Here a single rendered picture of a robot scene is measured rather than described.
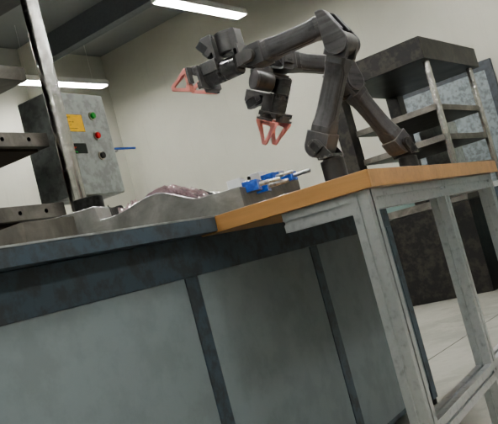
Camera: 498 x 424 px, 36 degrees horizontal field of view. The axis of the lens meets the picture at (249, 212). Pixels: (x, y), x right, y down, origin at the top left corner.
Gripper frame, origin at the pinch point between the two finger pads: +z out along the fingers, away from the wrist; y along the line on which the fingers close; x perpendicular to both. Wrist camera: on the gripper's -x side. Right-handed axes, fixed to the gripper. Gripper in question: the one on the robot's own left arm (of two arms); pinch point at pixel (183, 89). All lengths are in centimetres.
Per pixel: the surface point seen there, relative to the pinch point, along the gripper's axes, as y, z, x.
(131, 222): 31.0, 6.0, 35.2
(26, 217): 4, 70, 18
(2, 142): 6, 69, -7
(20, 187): -523, 616, -132
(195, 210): 26.1, -10.3, 37.2
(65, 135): -16, 62, -8
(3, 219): 13, 70, 18
